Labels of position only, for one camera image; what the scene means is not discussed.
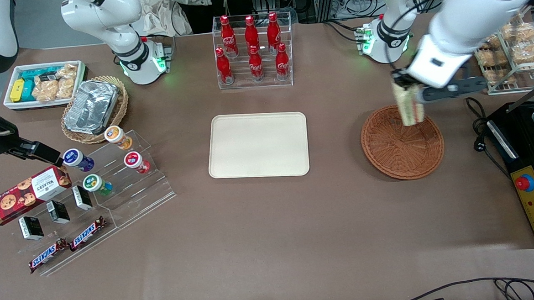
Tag black countertop appliance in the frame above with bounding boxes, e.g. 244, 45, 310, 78
486, 101, 534, 251

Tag clear acrylic bottle rack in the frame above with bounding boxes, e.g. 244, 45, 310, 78
211, 11, 295, 90

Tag small teal snack box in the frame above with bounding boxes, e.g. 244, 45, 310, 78
19, 80, 37, 102

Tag aluminium foil container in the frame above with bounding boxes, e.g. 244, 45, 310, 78
63, 79, 121, 136

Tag white plastic snack bin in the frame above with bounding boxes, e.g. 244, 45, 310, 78
1, 60, 90, 112

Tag blue lidded jar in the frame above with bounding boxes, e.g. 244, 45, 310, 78
62, 147, 95, 174

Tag long teal snack box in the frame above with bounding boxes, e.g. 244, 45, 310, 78
20, 66, 60, 82

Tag yellow snack box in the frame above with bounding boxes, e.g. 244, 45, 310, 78
9, 79, 27, 103

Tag orange lidded jar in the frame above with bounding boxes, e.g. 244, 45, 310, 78
104, 124, 134, 152

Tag clear acrylic step stand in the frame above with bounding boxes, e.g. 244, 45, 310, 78
7, 151, 121, 279
83, 126, 178, 231

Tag wrapped bread pack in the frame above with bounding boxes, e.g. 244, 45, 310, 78
510, 42, 534, 65
480, 35, 503, 51
500, 21, 534, 45
484, 68, 516, 87
475, 47, 511, 69

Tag grey metal bar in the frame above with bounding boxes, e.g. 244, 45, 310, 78
504, 76, 534, 113

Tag triangular sandwich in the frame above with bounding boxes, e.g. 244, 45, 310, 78
392, 82, 426, 127

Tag red lidded jar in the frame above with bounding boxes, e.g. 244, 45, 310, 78
124, 151, 151, 176

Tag black arm base cables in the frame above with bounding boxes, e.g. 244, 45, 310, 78
322, 18, 363, 45

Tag red cola bottle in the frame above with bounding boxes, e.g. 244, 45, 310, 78
215, 47, 235, 85
265, 11, 283, 56
274, 42, 291, 81
220, 15, 238, 58
244, 15, 261, 56
247, 44, 265, 82

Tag white wire bread rack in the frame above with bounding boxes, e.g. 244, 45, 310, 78
472, 6, 534, 96

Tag thin black cable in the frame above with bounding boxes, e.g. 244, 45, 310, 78
388, 275, 534, 300

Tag oval light wicker basket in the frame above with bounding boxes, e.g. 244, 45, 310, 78
59, 74, 131, 146

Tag clear bag of crackers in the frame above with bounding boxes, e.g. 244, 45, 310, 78
56, 77, 78, 99
31, 79, 60, 103
59, 63, 79, 80

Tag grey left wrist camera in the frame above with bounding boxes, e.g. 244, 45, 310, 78
415, 76, 489, 105

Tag black power cable with plug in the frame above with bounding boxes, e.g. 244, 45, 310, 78
467, 95, 511, 181

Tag green lidded jar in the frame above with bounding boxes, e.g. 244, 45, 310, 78
82, 173, 114, 198

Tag red emergency stop button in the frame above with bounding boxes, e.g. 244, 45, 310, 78
515, 173, 534, 193

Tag red tartan cookie box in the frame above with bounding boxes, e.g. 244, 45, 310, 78
0, 165, 75, 226

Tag small black carton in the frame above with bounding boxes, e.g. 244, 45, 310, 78
72, 184, 94, 211
46, 199, 71, 225
18, 215, 45, 242

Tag snickers chocolate bar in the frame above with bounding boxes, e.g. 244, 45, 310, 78
68, 216, 109, 252
27, 238, 71, 274

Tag round brown wicker basket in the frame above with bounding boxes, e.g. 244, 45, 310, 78
359, 102, 446, 183

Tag beige plastic serving tray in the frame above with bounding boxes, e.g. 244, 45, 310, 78
206, 111, 311, 181

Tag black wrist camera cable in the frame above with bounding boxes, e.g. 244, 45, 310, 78
383, 0, 456, 73

